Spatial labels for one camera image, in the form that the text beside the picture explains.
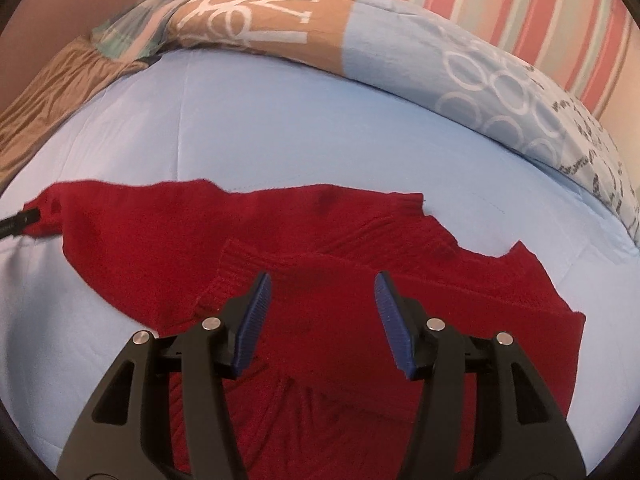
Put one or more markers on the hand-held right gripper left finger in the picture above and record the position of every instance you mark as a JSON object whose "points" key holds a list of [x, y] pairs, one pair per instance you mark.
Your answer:
{"points": [[254, 320]]}

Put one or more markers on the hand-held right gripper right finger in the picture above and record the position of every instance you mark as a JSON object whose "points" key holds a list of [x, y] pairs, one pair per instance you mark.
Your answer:
{"points": [[392, 320]]}

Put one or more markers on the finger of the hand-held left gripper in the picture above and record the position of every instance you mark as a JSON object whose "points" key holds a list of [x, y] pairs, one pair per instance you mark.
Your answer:
{"points": [[17, 223]]}

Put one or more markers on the red knit sweater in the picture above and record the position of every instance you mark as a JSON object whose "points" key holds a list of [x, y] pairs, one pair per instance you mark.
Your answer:
{"points": [[325, 240]]}

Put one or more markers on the light blue quilted bed cover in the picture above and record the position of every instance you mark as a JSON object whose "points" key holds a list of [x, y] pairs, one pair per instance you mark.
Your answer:
{"points": [[275, 125]]}

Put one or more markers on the patchwork printed comforter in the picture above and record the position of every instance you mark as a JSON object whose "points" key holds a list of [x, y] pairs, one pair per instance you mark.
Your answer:
{"points": [[400, 45]]}

